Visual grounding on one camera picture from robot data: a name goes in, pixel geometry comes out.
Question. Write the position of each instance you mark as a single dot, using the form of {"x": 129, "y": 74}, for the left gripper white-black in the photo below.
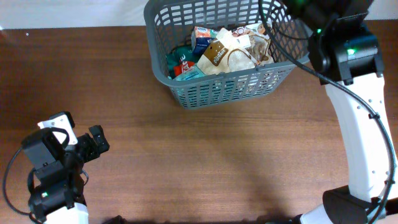
{"x": 90, "y": 146}

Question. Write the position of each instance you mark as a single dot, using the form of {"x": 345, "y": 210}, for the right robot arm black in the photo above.
{"x": 346, "y": 57}

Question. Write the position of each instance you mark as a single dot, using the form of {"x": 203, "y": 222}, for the grey plastic lattice basket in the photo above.
{"x": 169, "y": 25}

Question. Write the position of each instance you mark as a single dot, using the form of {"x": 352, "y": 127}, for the beige snack pouch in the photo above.
{"x": 224, "y": 55}
{"x": 254, "y": 39}

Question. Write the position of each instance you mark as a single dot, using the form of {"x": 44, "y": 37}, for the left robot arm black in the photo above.
{"x": 56, "y": 185}

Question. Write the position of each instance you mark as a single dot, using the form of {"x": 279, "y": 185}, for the mint toilet wipes pack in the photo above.
{"x": 189, "y": 74}

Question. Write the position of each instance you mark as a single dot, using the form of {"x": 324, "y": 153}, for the green Nescafe coffee bag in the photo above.
{"x": 180, "y": 60}

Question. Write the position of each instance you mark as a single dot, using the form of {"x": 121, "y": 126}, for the dark device bottom left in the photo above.
{"x": 116, "y": 220}

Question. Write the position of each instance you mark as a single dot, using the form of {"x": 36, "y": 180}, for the blue Kleenex tissue multipack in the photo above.
{"x": 201, "y": 38}

